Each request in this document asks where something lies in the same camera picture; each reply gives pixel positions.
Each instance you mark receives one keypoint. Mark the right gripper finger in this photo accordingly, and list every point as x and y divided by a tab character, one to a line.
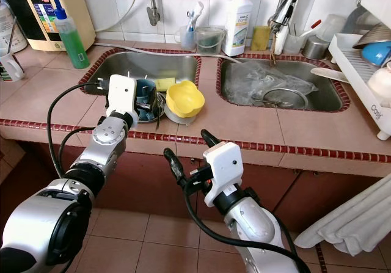
175	168
209	138

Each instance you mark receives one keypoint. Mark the shallow stainless steel bowl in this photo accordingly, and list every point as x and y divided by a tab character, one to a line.
162	113

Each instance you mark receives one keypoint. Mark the teal plastic mug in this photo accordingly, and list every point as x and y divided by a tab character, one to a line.
146	93

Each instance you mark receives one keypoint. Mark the yellow plastic suction bowl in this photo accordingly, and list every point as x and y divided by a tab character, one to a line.
183	99

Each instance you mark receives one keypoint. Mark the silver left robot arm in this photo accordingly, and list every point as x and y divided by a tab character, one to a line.
36	230

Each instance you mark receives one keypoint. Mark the chrome kitchen faucet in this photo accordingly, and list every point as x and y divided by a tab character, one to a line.
287	7

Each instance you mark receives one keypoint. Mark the dark red base cabinet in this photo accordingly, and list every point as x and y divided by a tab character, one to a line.
146	181

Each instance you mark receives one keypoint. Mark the clear plastic bag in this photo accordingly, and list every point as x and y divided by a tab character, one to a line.
250	80

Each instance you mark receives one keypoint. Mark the clear toothbrush cup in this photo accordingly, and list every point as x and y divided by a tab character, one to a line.
184	40

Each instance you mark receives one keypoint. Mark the green dish soap bottle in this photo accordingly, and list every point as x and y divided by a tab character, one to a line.
73	47

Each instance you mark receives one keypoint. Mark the blue toothbrush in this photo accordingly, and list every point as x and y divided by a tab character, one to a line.
190	22

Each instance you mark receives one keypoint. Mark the white bottle yellow cap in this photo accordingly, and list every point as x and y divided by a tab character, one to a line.
238	22

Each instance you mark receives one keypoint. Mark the clear plastic cup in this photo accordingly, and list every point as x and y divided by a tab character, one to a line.
294	44

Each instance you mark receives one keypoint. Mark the white plastic ladle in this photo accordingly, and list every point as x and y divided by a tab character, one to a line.
324	73

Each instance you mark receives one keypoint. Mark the small steel cup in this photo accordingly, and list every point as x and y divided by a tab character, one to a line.
316	48

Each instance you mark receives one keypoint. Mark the white printed mug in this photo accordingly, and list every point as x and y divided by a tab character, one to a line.
11	68

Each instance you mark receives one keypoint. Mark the beige water ionizer appliance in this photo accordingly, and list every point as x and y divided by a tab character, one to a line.
36	22

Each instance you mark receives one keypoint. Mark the white hanging towel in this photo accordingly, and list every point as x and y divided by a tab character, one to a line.
342	218

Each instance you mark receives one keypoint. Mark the red white utensil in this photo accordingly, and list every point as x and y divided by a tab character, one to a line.
311	27

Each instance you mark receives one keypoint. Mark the white plastic dish rack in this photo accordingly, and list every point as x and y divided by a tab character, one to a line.
351	71

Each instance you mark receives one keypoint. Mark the large white plastic jar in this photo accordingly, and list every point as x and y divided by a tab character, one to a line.
9	35

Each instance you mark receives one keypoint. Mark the translucent plastic container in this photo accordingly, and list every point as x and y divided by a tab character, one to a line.
333	25

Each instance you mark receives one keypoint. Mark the white plastic cup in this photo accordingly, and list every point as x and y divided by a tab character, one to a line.
380	87

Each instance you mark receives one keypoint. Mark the blue plastic bowl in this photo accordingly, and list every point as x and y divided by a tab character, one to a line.
376	53

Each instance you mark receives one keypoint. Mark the large steel bowl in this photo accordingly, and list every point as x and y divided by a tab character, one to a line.
372	35

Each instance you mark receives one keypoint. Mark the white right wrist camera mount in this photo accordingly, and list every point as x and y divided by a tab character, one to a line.
223	166

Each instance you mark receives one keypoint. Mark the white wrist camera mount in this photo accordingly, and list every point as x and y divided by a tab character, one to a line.
122	96
223	166

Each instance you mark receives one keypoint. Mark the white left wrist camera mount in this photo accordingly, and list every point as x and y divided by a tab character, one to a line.
122	96

